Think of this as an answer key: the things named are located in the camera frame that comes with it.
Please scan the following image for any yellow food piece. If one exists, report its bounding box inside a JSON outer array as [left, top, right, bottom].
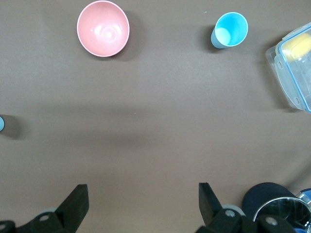
[[281, 33, 311, 61]]

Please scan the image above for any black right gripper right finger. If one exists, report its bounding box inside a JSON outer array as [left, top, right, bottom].
[[196, 182, 296, 233]]

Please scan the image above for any clear plastic food container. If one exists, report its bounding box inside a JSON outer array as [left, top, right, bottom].
[[265, 21, 311, 114]]

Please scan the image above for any black pot blue handle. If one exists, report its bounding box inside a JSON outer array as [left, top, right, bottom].
[[242, 182, 311, 233]]

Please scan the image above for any glass lid blue knob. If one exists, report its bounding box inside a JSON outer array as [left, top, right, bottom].
[[252, 197, 311, 233]]

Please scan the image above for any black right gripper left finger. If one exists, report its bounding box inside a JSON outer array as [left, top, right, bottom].
[[0, 184, 89, 233]]

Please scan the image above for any pink bowl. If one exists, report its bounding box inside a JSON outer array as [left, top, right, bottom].
[[76, 0, 130, 58]]

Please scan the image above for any brown table cloth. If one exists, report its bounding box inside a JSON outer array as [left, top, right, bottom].
[[0, 0, 311, 233]]

